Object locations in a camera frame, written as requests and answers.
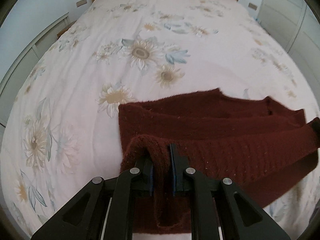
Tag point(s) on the dark red knitted sweater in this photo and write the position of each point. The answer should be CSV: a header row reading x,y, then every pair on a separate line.
x,y
225,150

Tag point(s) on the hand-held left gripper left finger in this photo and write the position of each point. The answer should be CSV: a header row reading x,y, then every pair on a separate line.
x,y
150,177

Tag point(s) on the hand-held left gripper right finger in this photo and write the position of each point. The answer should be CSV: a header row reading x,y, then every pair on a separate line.
x,y
173,175

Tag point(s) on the floral pink bedspread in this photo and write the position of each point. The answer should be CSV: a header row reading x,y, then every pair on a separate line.
x,y
100,92

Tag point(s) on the white wardrobe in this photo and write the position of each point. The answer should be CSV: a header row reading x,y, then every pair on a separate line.
x,y
287,15

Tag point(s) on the white louvred cabinet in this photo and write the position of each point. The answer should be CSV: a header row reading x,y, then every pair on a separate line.
x,y
27,55

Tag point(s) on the wall socket plate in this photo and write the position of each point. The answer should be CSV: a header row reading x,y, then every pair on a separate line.
x,y
252,5
81,3

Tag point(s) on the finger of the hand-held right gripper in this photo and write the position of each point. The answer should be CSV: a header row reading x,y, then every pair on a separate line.
x,y
316,127

